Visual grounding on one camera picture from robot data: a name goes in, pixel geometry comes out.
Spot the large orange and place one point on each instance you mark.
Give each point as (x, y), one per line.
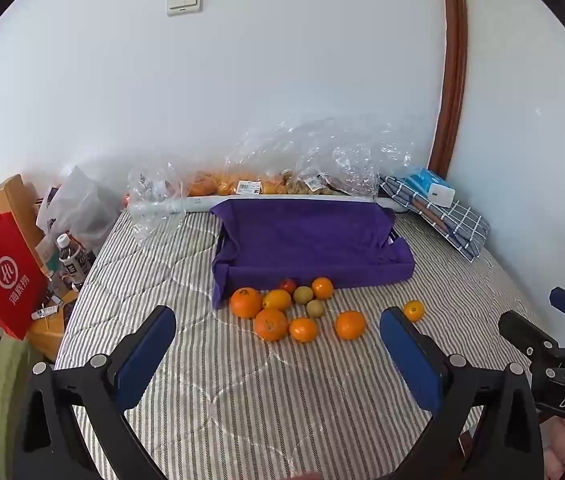
(245, 303)
(271, 324)

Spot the white light switch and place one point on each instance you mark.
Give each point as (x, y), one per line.
(184, 1)

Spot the small white box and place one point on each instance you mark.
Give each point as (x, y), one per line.
(441, 195)

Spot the clear bag of brown fruits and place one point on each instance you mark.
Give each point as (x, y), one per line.
(342, 160)

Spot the smooth oblong orange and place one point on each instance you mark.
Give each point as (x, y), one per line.
(277, 300)

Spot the blue tissue pack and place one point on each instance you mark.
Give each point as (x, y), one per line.
(425, 178)

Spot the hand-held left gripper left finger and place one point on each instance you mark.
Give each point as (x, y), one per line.
(145, 355)

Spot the white long box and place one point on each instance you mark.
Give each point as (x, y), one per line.
(197, 203)

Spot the dark drink bottle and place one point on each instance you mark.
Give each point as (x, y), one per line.
(81, 265)
(65, 250)

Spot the red paper bag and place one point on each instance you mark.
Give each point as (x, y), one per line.
(5, 280)

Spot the checkered cloth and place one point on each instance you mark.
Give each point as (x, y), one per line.
(457, 225)

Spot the wooden door frame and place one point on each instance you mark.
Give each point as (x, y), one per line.
(454, 60)

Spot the small mandarin orange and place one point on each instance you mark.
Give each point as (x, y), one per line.
(351, 325)
(414, 310)
(303, 329)
(322, 288)

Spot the red fruit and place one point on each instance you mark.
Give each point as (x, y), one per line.
(288, 285)

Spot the striped bed quilt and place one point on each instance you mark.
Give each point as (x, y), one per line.
(242, 385)

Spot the wooden nightstand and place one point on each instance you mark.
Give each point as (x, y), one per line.
(47, 332)

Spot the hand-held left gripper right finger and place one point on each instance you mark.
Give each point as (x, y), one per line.
(412, 355)

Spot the grey plastic bag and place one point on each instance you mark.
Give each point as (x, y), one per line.
(82, 205)

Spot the purple towel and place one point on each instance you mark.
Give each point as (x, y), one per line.
(307, 240)

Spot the brown paper bag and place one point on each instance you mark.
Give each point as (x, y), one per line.
(12, 200)

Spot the yellow-green round fruit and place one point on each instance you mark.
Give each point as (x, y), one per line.
(304, 294)
(316, 308)

